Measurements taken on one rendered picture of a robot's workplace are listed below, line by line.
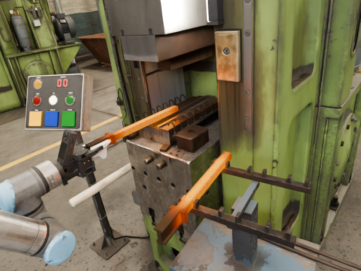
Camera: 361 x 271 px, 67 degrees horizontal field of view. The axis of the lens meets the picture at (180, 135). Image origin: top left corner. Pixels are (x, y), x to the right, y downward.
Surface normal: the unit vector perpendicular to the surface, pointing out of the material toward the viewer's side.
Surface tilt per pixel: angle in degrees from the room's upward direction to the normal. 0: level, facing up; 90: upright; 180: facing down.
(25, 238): 84
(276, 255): 0
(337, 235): 0
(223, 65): 90
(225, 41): 90
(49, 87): 60
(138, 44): 90
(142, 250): 0
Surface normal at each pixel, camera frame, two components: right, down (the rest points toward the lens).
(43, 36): 0.64, 0.08
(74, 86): -0.28, -0.06
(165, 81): 0.76, 0.21
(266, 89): -0.64, 0.40
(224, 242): -0.11, -0.89
